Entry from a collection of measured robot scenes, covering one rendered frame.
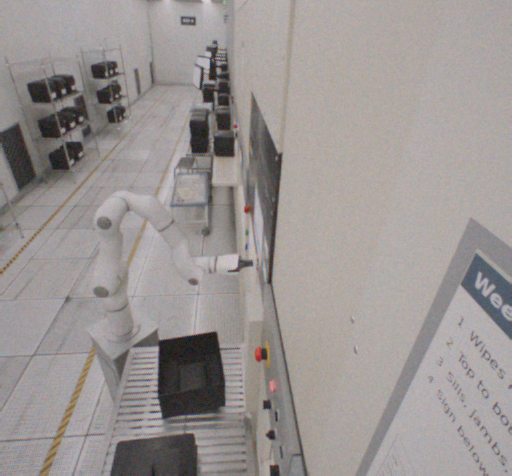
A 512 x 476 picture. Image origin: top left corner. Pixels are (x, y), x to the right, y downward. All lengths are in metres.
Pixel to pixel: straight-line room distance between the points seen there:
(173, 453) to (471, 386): 1.33
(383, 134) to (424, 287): 0.13
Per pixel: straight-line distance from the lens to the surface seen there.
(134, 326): 1.96
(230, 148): 4.06
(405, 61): 0.28
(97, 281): 1.65
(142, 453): 1.49
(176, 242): 1.46
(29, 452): 2.69
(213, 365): 1.74
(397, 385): 0.28
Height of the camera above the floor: 2.20
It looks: 31 degrees down
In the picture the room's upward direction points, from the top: 3 degrees clockwise
